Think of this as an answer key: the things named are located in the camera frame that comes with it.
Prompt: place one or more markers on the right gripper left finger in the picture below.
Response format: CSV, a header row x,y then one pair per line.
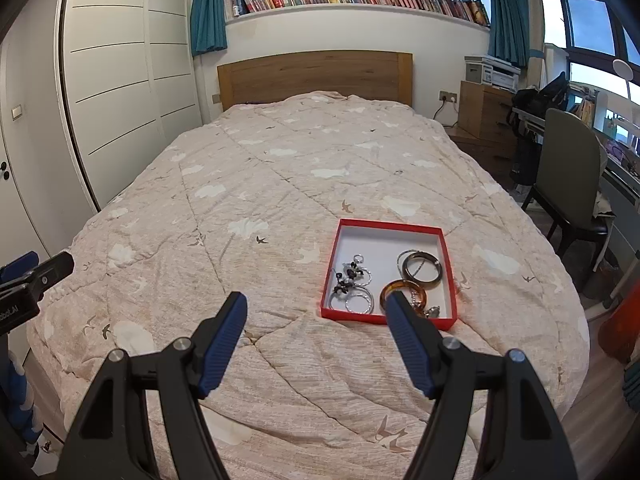
x,y
111,437

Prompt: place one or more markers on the amber bangle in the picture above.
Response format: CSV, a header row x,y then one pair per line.
x,y
413,293

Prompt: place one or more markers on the dark olive bangle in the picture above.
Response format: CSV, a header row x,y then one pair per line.
x,y
423,268

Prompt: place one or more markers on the red shallow jewelry box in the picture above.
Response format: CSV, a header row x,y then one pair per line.
x,y
366,255

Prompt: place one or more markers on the silver charm pendant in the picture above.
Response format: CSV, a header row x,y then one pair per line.
x,y
432,312

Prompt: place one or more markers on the pink cloud-print quilt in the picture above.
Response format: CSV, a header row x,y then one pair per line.
x,y
251,203

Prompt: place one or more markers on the white sliding wardrobe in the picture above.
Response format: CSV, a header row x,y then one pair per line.
x,y
130,90

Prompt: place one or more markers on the grey office chair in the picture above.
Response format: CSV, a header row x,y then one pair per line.
x,y
567,186

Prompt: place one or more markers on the teal left curtain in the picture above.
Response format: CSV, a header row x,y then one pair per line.
x,y
207,26

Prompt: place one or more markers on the teal curtain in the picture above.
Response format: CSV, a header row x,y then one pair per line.
x,y
207,26
509,31

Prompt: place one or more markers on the wooden nightstand dresser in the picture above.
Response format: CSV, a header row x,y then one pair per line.
x,y
482,130

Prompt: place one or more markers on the black bag on desk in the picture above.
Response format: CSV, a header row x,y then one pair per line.
x,y
537,102

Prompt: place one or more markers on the white printer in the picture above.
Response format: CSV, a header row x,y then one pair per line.
x,y
485,69

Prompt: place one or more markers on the wooden headboard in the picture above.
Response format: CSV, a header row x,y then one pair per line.
x,y
372,75

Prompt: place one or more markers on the teal right curtain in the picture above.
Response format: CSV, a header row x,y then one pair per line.
x,y
509,31

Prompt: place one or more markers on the black door handle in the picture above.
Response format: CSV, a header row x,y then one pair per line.
x,y
5,170

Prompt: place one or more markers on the wall light switch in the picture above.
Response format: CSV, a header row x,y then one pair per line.
x,y
17,112

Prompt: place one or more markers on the wall power socket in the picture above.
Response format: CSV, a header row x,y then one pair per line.
x,y
446,96

